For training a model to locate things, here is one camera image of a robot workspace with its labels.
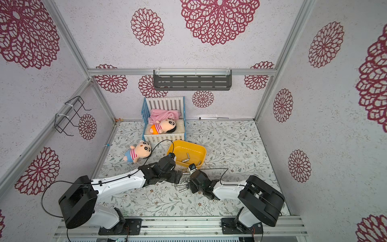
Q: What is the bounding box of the yellow plastic storage box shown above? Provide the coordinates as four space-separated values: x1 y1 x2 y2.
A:
166 140 207 169

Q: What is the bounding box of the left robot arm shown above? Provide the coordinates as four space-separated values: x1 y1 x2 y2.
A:
58 153 182 235

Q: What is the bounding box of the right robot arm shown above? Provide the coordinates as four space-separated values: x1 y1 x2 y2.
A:
188 169 285 228

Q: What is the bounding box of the metal socket in pile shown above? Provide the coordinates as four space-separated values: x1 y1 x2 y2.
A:
177 178 189 193

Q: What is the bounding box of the plush doll on table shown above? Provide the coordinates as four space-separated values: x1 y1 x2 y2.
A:
123 140 152 163

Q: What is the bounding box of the plush doll in crib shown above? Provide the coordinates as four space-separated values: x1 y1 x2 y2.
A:
149 119 176 135

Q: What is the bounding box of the white and blue toy crib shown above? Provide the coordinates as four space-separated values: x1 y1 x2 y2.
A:
142 97 186 144

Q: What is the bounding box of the pink blanket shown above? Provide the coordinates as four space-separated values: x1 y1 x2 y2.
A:
148 109 181 125

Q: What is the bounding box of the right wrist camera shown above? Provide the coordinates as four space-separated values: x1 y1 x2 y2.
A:
188 163 197 174

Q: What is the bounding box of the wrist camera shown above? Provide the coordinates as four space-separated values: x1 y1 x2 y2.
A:
188 163 197 174
168 153 176 161

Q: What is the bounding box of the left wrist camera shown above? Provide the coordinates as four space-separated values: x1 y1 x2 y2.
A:
168 153 176 161

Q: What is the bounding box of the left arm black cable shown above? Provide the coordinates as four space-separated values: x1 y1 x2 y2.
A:
40 139 175 242

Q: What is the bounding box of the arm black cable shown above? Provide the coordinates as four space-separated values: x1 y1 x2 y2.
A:
196 167 264 242
40 139 175 242

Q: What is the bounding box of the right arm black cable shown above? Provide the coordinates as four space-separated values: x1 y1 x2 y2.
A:
196 167 264 242

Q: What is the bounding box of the grey wall shelf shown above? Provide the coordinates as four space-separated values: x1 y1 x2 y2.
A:
153 70 232 91

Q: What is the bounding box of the metal base rail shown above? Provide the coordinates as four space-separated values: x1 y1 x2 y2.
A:
51 216 311 242

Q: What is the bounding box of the black wire wall rack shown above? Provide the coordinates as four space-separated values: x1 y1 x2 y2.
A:
53 95 91 137

